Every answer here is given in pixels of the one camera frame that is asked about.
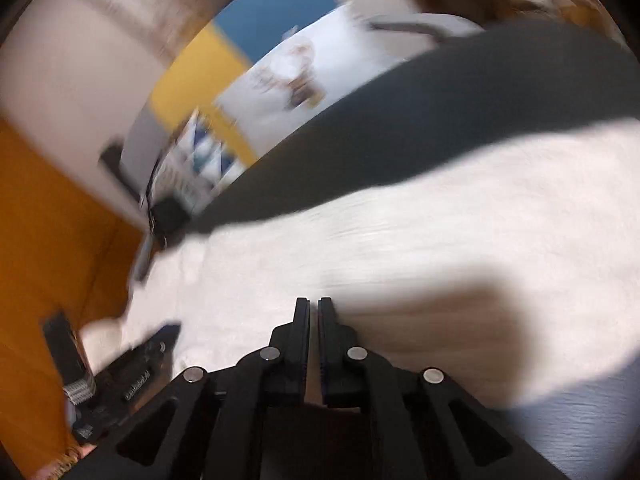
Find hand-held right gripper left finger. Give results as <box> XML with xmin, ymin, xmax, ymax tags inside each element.
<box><xmin>60</xmin><ymin>298</ymin><xmax>312</xmax><ymax>480</ymax></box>

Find black handbag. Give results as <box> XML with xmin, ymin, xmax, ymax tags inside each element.
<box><xmin>145</xmin><ymin>195</ymin><xmax>193</xmax><ymax>241</ymax></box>

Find ram and triangle print pillow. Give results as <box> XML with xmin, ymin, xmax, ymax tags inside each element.
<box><xmin>150</xmin><ymin>110</ymin><xmax>238</xmax><ymax>211</ymax></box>

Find beige patterned curtain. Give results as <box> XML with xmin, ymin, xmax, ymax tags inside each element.
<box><xmin>65</xmin><ymin>0</ymin><xmax>281</xmax><ymax>61</ymax></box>

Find wooden wardrobe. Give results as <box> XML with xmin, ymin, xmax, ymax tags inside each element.
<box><xmin>0</xmin><ymin>117</ymin><xmax>151</xmax><ymax>480</ymax></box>

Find deer print white pillow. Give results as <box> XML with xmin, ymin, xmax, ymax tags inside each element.
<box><xmin>215</xmin><ymin>2</ymin><xmax>436</xmax><ymax>146</ymax></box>

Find grey yellow blue sofa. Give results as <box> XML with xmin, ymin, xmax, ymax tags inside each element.
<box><xmin>120</xmin><ymin>0</ymin><xmax>488</xmax><ymax>281</ymax></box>

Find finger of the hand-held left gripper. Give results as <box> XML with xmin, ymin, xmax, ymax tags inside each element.
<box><xmin>107</xmin><ymin>324</ymin><xmax>182</xmax><ymax>402</ymax></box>

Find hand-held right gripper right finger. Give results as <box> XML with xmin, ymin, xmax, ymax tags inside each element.
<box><xmin>318</xmin><ymin>298</ymin><xmax>571</xmax><ymax>480</ymax></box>

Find white knit sweater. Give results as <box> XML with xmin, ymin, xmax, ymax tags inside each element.
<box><xmin>80</xmin><ymin>117</ymin><xmax>640</xmax><ymax>411</ymax></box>

